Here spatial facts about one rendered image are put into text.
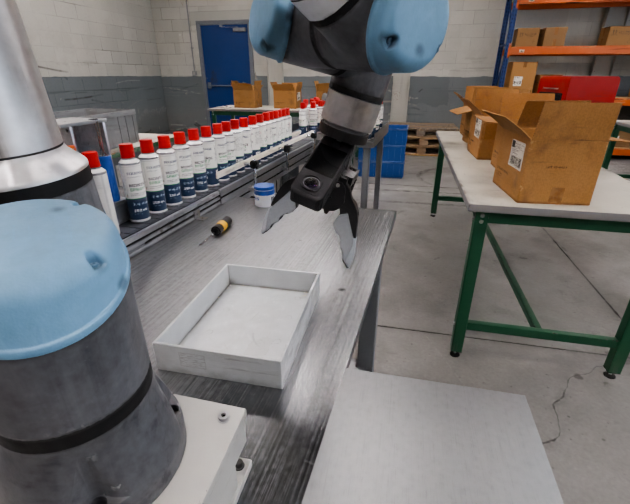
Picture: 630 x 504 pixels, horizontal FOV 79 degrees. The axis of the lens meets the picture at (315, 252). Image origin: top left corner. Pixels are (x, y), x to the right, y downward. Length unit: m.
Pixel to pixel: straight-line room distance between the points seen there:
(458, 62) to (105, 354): 7.79
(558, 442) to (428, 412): 1.28
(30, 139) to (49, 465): 0.25
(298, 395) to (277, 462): 0.11
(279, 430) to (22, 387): 0.32
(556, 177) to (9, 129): 1.65
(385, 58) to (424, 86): 7.56
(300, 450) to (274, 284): 0.39
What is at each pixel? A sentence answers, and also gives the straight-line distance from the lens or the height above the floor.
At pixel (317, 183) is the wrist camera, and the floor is 1.12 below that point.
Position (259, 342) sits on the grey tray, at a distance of 0.67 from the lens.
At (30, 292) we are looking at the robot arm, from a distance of 0.28.
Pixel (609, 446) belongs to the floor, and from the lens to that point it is 1.92.
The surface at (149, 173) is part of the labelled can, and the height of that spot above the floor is 1.00.
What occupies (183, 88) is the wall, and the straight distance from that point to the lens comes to 9.13.
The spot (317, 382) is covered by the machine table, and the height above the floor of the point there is 0.83.
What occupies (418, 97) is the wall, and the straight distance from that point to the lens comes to 7.91.
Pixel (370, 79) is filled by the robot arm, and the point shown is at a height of 1.24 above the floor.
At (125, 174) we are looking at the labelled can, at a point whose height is 1.01.
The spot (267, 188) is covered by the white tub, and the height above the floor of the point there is 0.90.
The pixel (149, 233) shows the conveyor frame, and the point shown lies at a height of 0.86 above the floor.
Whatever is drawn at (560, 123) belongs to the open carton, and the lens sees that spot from 1.69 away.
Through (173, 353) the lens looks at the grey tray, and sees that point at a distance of 0.63.
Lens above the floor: 1.24
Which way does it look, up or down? 25 degrees down
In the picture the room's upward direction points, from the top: straight up
